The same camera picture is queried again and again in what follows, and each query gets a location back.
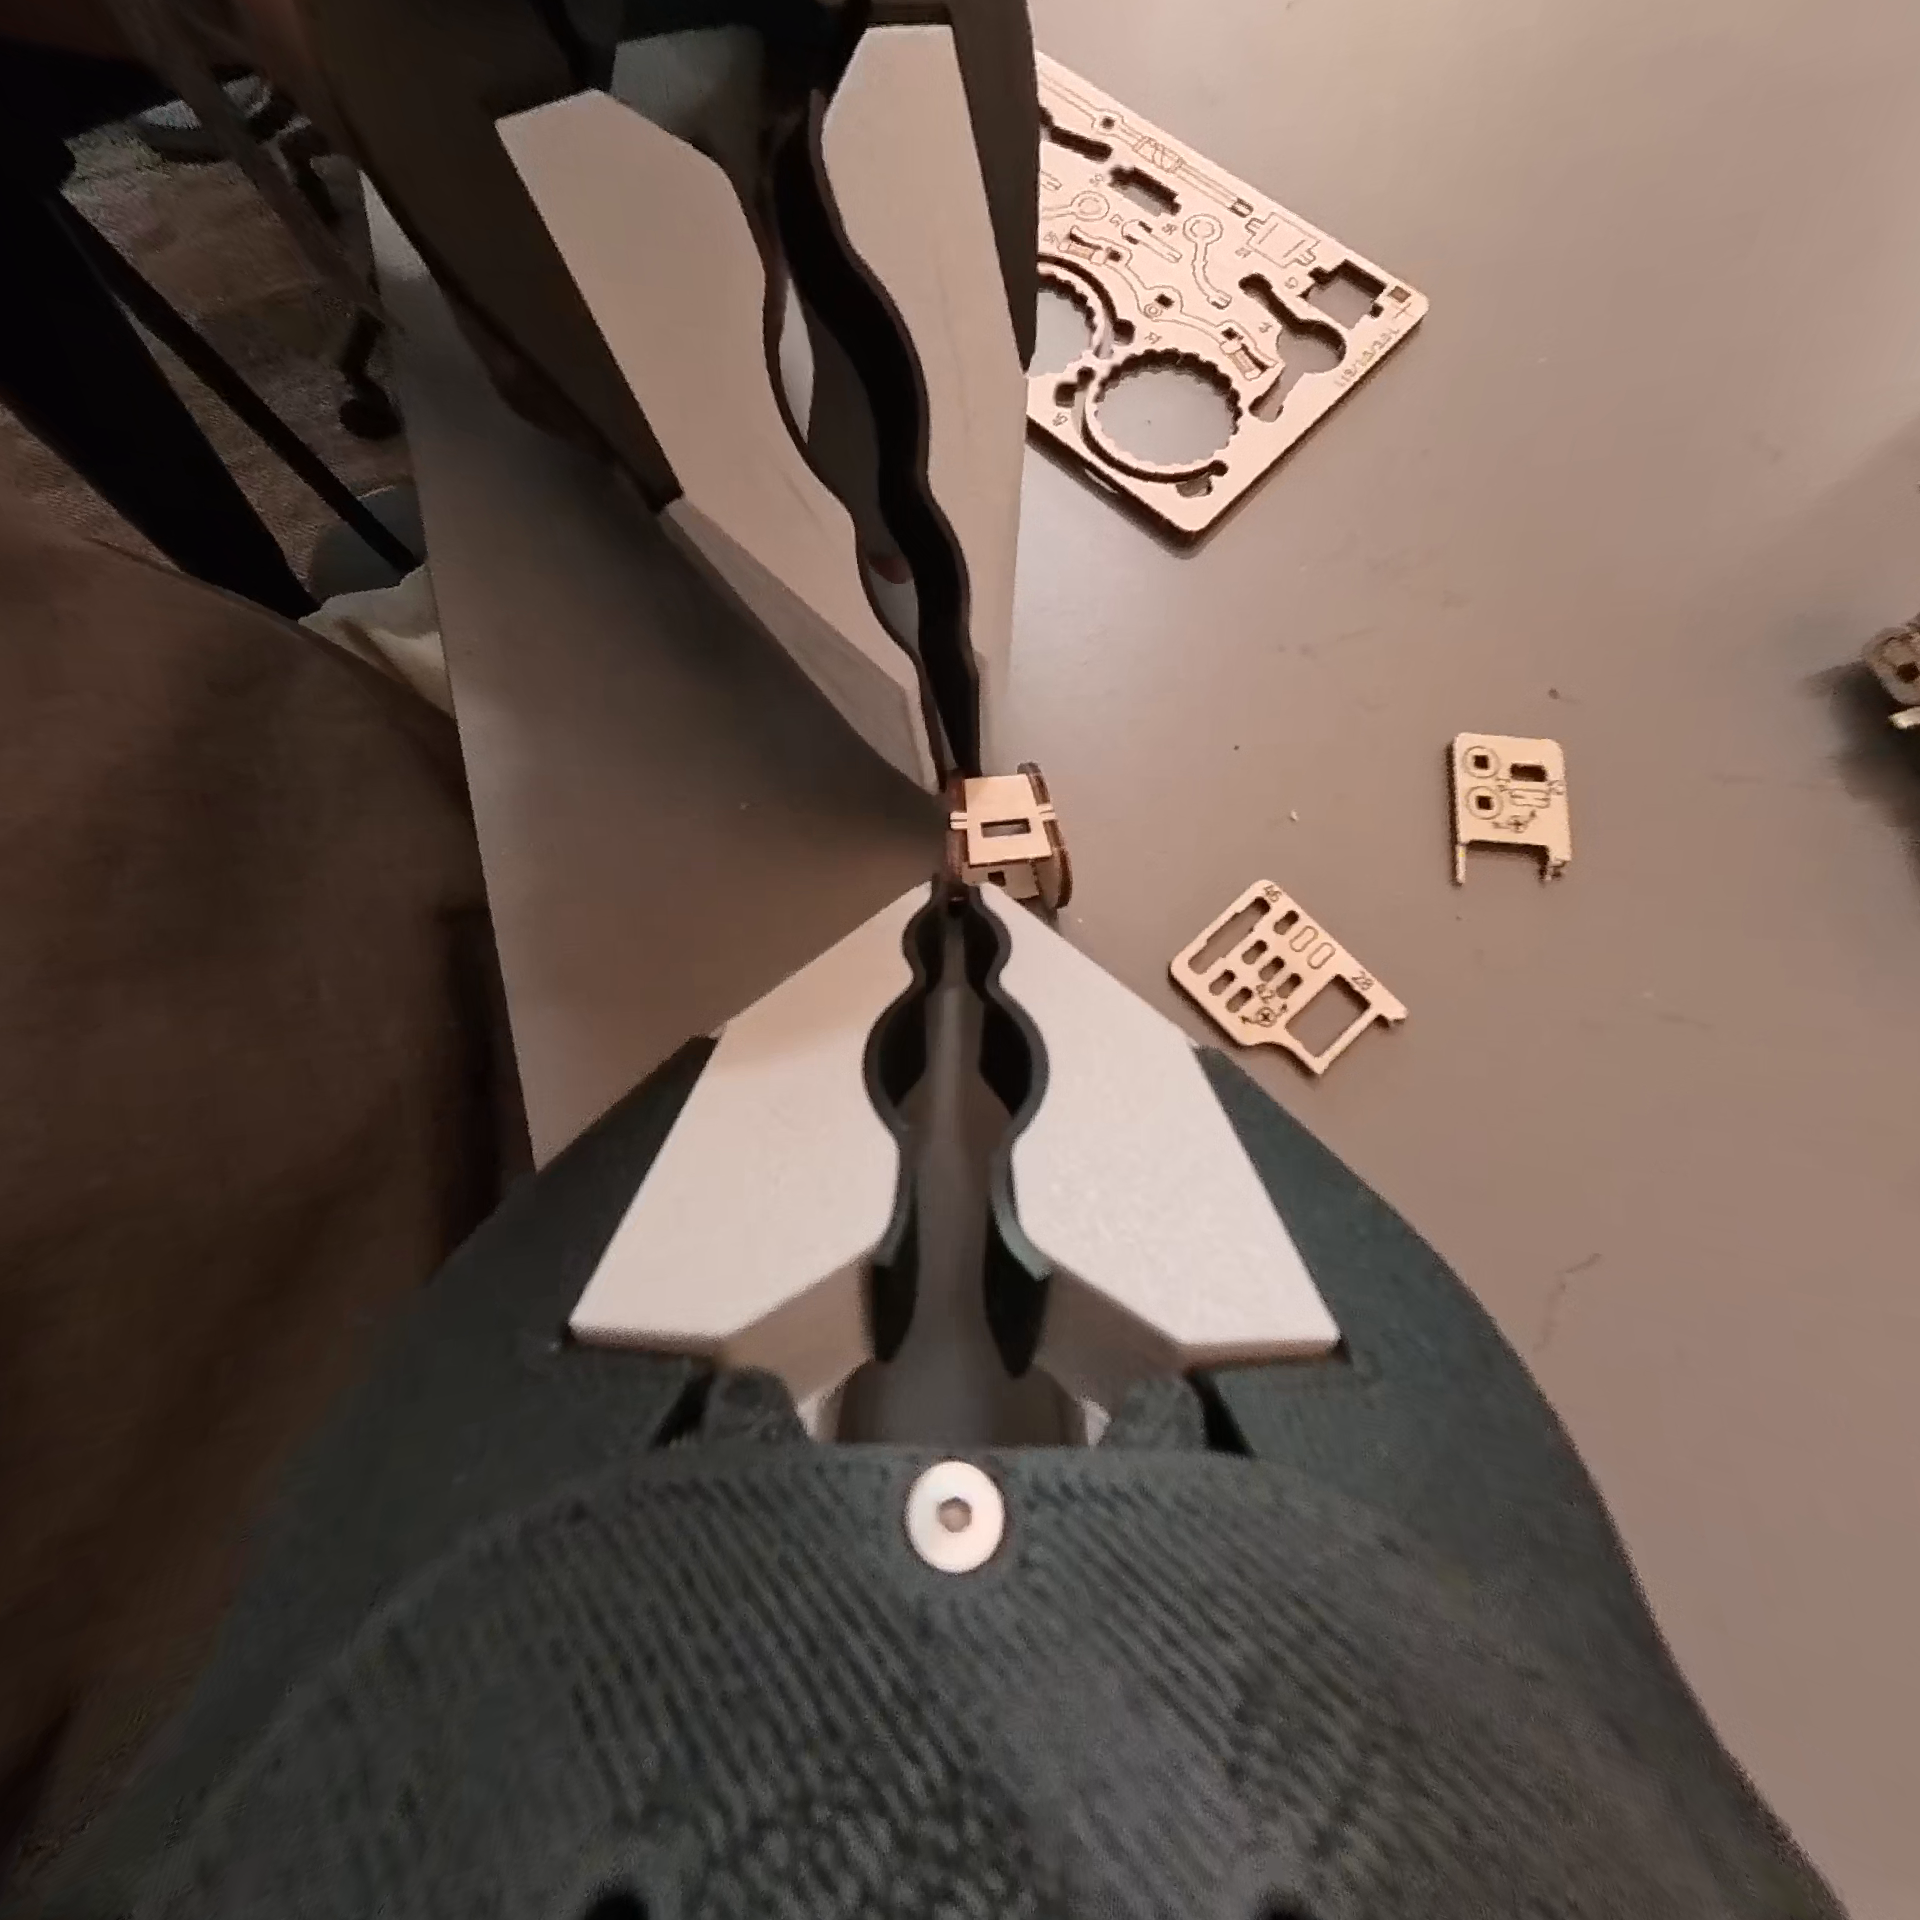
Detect small wooden model assembly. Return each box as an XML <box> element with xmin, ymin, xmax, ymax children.
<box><xmin>941</xmin><ymin>760</ymin><xmax>1085</xmax><ymax>911</ymax></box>

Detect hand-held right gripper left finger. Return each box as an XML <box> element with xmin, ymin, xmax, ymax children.
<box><xmin>567</xmin><ymin>885</ymin><xmax>936</xmax><ymax>1431</ymax></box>

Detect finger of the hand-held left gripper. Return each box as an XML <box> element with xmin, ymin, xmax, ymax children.
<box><xmin>782</xmin><ymin>13</ymin><xmax>1047</xmax><ymax>755</ymax></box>
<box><xmin>490</xmin><ymin>87</ymin><xmax>967</xmax><ymax>797</ymax></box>

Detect wooden parts sheet gear cutouts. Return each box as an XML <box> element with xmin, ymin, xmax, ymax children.
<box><xmin>1025</xmin><ymin>53</ymin><xmax>1430</xmax><ymax>552</ymax></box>

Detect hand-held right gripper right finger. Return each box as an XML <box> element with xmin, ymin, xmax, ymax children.
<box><xmin>967</xmin><ymin>885</ymin><xmax>1342</xmax><ymax>1430</ymax></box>

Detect grey desk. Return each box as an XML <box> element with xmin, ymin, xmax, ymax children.
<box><xmin>360</xmin><ymin>0</ymin><xmax>1920</xmax><ymax>1920</ymax></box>

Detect small wooden piece round holes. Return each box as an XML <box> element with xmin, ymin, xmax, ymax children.
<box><xmin>1447</xmin><ymin>729</ymin><xmax>1574</xmax><ymax>888</ymax></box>

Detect large wooden gear model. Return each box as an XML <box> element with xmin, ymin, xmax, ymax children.
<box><xmin>1857</xmin><ymin>612</ymin><xmax>1920</xmax><ymax>738</ymax></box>

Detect black office chair base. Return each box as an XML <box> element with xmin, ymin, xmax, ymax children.
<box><xmin>0</xmin><ymin>0</ymin><xmax>427</xmax><ymax>620</ymax></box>

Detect person's brown clothing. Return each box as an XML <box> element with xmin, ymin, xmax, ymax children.
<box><xmin>0</xmin><ymin>513</ymin><xmax>535</xmax><ymax>1920</ymax></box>

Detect small wooden piece slotted grid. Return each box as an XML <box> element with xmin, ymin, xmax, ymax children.
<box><xmin>1167</xmin><ymin>880</ymin><xmax>1412</xmax><ymax>1081</ymax></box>

